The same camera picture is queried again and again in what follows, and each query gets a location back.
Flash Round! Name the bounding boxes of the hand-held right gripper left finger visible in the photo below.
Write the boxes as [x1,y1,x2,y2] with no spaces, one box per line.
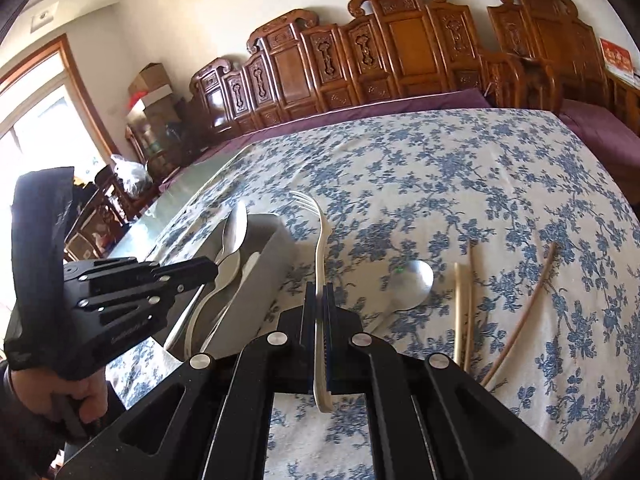
[55,285,321,480]

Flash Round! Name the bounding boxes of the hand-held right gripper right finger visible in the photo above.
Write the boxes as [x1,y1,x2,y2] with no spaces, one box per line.
[324,285,583,480]

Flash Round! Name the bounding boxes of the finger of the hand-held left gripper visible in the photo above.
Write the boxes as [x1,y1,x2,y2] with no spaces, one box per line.
[62,257,219,287]
[75,282,202,324]

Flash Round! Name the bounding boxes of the grey rectangular container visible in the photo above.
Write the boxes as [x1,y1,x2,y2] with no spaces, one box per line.
[162,212,295,361]

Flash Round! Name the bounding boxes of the white plastic spoons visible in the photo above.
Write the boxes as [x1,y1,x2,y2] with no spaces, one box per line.
[185,252,261,356]

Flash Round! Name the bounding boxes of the small white ceramic spoon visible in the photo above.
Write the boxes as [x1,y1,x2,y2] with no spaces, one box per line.
[212,255,244,302]

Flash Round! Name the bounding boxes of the white plastic fork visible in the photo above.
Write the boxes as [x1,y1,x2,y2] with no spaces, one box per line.
[289,190,335,413]

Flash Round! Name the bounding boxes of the brown wooden chopstick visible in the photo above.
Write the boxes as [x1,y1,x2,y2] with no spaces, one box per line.
[480,242,562,389]

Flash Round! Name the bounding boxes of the person's left forearm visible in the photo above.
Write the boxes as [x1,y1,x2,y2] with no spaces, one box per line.
[0,360,63,466]

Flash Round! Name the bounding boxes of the person's left hand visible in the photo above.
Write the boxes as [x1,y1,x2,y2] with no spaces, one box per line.
[50,371,109,426]

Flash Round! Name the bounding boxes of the carved wooden chair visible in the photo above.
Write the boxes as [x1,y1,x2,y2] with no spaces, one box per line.
[65,165,151,261]

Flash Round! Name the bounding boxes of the clear plastic bag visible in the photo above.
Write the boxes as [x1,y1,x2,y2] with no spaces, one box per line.
[110,154,151,196]

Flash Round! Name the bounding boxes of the flat white box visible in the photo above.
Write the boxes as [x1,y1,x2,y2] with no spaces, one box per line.
[127,84,174,112]

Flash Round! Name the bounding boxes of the brown cardboard box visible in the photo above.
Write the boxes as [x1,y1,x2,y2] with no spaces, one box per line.
[129,62,168,98]

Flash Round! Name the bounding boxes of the blue floral tablecloth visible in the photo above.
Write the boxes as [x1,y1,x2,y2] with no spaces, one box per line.
[102,107,636,480]

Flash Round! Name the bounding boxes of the carved wooden sofa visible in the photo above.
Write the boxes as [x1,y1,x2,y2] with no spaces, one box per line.
[187,0,526,137]

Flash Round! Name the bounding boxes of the purple armchair cushion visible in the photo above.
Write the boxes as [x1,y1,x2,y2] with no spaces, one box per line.
[557,99,640,192]

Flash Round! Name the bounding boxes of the carved wooden armchair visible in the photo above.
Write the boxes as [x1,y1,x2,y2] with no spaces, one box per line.
[487,0,640,116]

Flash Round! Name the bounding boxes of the red printed box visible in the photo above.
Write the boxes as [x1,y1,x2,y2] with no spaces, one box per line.
[599,37,637,82]

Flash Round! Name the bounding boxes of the wooden window frame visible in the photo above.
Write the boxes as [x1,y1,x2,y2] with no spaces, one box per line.
[0,34,119,176]

